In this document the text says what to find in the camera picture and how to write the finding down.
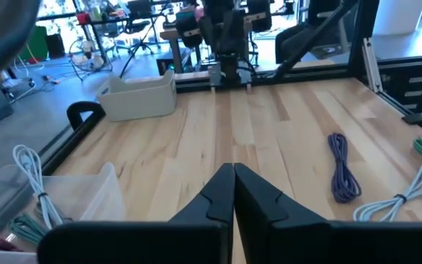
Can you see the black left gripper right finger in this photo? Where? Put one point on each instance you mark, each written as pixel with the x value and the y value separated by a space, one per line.
pixel 324 242

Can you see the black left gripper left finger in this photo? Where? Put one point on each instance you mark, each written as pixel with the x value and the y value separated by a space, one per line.
pixel 141 242

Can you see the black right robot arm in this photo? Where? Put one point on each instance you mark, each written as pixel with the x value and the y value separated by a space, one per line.
pixel 229 29

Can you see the clear plastic bin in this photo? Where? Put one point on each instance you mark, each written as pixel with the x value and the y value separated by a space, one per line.
pixel 86 198

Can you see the white plastic bin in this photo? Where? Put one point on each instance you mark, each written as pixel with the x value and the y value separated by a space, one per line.
pixel 141 102

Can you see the black drawer cabinet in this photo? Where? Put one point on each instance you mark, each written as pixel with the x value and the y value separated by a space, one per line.
pixel 401 91

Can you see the wooden desk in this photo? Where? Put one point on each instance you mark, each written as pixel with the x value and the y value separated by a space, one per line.
pixel 174 47

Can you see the black office chair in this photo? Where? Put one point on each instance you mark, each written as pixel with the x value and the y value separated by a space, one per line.
pixel 299 42

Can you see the green board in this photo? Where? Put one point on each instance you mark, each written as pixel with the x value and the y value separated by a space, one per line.
pixel 35 44

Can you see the black aluminium table frame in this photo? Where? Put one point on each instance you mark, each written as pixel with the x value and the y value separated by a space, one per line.
pixel 324 71

